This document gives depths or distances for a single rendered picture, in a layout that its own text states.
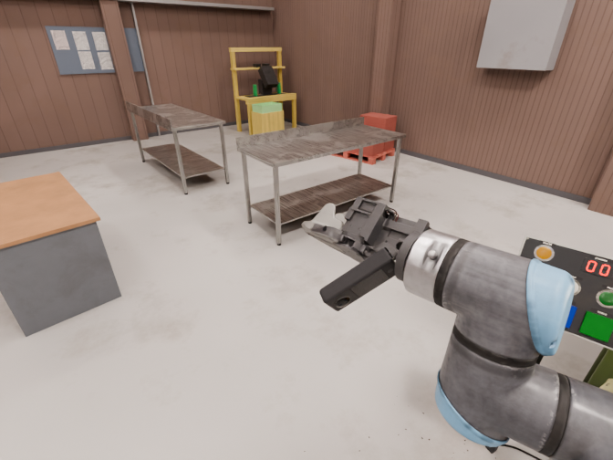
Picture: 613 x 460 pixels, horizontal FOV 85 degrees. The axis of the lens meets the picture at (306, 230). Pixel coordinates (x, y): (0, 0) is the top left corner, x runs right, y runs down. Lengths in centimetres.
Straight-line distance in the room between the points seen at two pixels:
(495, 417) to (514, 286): 15
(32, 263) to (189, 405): 143
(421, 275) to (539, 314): 12
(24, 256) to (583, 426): 281
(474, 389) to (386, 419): 172
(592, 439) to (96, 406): 230
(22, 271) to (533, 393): 281
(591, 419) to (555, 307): 12
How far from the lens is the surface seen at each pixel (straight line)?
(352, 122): 455
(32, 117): 824
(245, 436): 209
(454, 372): 46
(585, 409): 47
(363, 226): 49
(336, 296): 48
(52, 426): 250
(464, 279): 41
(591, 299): 145
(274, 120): 765
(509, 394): 46
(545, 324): 40
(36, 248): 284
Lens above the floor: 180
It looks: 29 degrees down
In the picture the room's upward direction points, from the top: straight up
